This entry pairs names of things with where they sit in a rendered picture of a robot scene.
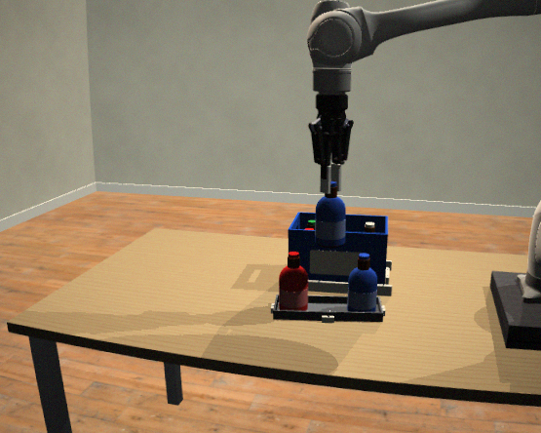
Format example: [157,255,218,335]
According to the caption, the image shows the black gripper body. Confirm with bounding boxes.
[316,94,348,133]

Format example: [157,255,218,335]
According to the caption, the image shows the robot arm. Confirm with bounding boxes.
[307,0,541,304]

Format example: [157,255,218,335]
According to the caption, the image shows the blue bottle with grey label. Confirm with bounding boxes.
[347,254,377,312]

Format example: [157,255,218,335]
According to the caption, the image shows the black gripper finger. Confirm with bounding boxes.
[330,118,354,192]
[308,116,335,194]

